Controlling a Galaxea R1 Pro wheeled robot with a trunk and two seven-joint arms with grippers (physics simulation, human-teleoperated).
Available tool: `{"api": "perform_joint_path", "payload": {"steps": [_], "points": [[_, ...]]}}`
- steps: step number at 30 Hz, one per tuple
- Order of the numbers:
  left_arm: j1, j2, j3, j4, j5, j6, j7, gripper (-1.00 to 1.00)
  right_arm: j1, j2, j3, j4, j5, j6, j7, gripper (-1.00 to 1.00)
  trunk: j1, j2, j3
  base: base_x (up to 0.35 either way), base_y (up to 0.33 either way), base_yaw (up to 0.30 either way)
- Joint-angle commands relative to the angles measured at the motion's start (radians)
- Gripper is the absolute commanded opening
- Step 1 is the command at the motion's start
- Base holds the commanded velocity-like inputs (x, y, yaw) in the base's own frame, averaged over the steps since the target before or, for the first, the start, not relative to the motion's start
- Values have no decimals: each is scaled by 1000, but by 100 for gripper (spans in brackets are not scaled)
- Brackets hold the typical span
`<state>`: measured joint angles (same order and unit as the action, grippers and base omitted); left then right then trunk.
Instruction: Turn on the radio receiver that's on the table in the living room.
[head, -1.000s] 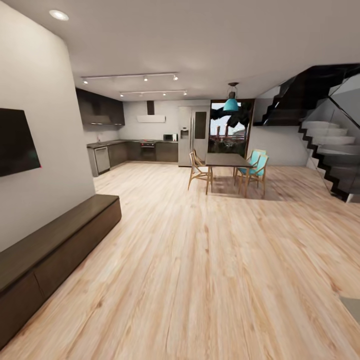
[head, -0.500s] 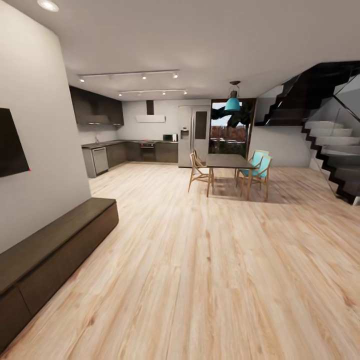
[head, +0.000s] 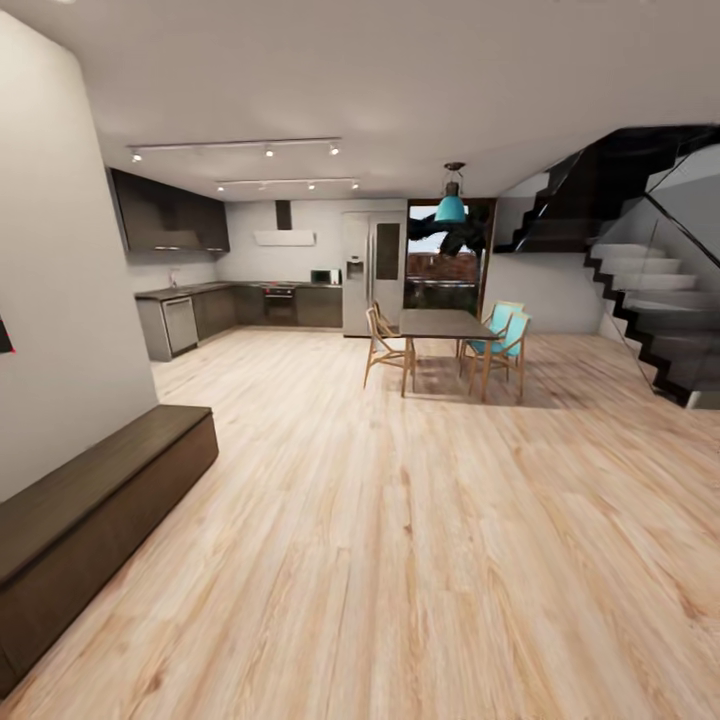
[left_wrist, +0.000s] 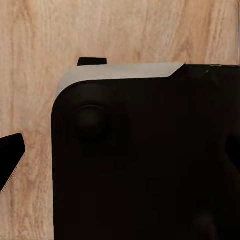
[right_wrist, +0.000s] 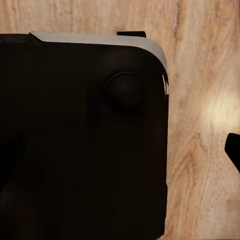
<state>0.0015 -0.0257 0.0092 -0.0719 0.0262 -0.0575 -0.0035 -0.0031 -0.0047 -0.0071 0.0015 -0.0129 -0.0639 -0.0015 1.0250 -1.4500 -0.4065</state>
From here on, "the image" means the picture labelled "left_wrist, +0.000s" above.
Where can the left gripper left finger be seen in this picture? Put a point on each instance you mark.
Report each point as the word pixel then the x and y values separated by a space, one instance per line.
pixel 12 148

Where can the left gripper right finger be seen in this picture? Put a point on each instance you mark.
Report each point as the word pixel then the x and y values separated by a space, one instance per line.
pixel 232 148

